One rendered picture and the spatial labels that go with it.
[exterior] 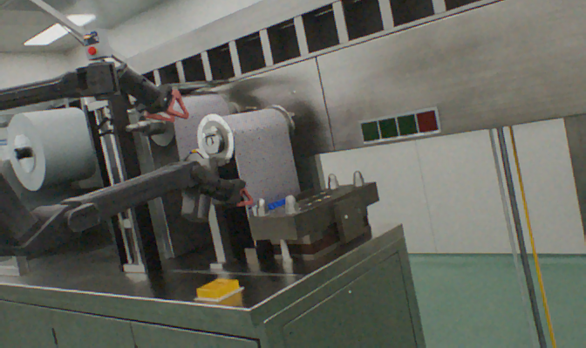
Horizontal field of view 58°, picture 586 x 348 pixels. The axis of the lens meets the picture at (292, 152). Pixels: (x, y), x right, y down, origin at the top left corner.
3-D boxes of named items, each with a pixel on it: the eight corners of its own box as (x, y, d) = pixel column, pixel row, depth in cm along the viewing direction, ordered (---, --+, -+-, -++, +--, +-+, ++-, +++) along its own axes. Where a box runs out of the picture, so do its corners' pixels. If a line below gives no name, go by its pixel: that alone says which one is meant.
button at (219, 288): (198, 298, 122) (195, 288, 122) (220, 287, 128) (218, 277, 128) (218, 300, 118) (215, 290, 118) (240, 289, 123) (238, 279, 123)
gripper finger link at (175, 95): (189, 126, 135) (161, 105, 129) (172, 130, 139) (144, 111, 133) (198, 105, 138) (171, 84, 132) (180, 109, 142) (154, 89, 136)
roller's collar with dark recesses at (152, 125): (139, 138, 163) (135, 117, 163) (155, 135, 168) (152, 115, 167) (152, 135, 159) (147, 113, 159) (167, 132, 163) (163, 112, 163)
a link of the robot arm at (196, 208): (197, 162, 127) (169, 165, 131) (189, 208, 123) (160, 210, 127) (225, 179, 137) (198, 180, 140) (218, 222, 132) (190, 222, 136)
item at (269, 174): (248, 221, 147) (235, 155, 146) (301, 201, 164) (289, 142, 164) (249, 221, 146) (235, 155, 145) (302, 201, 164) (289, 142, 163)
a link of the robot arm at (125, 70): (117, 77, 123) (126, 58, 125) (101, 82, 127) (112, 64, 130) (139, 94, 127) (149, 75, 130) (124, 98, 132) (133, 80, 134)
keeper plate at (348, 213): (340, 242, 144) (332, 203, 143) (359, 232, 151) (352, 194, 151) (348, 242, 142) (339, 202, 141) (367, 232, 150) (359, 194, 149)
